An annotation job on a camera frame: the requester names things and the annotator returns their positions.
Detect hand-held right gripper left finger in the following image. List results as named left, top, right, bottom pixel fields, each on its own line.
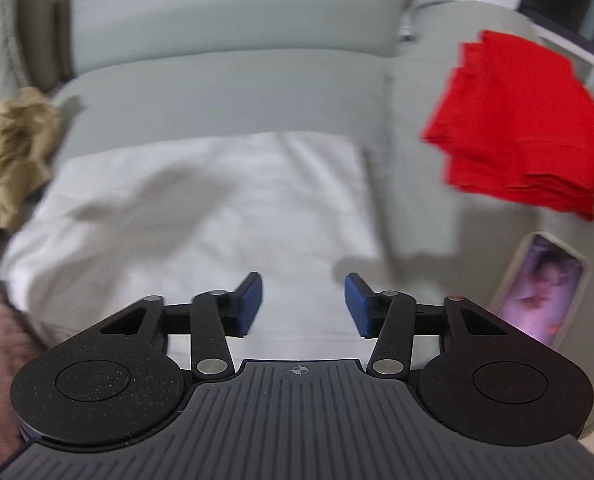
left=100, top=271, right=264, bottom=381

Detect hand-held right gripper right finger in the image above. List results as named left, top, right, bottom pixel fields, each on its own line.
left=344, top=272, right=508, bottom=381

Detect white t-shirt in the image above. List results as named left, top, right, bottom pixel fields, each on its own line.
left=0, top=132, right=384, bottom=356

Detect khaki pants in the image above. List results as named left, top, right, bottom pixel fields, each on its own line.
left=0, top=87, right=64, bottom=231

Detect smartphone in clear case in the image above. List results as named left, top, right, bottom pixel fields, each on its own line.
left=492, top=232, right=590, bottom=349

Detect red garment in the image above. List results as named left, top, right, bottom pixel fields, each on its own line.
left=422, top=30, right=594, bottom=222

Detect pink fluffy garment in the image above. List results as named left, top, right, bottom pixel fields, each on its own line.
left=0, top=280, right=45, bottom=461

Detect grey sofa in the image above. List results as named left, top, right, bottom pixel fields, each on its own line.
left=0, top=0, right=594, bottom=436

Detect dark grey cushion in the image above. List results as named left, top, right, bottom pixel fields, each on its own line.
left=14, top=0, right=74, bottom=92

